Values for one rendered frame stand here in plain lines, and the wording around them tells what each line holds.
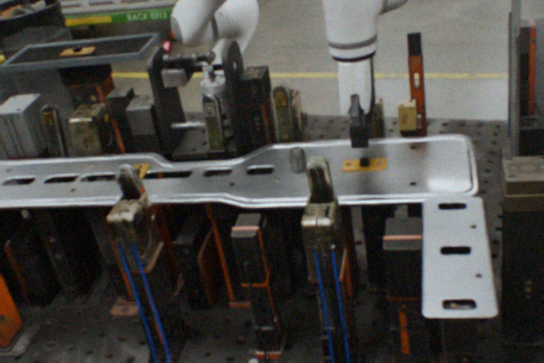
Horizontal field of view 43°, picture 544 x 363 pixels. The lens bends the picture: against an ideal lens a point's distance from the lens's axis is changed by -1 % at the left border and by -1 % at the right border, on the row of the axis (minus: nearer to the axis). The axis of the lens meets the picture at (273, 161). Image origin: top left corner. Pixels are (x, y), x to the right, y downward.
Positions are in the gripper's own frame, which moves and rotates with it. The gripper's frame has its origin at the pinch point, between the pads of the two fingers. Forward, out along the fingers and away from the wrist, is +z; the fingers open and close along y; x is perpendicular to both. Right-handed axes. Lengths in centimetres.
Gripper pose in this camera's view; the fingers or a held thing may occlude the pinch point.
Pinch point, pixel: (361, 130)
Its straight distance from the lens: 127.1
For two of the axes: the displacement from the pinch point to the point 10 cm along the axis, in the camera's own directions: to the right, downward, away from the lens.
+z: 1.5, 8.6, 4.9
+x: 9.7, -0.4, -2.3
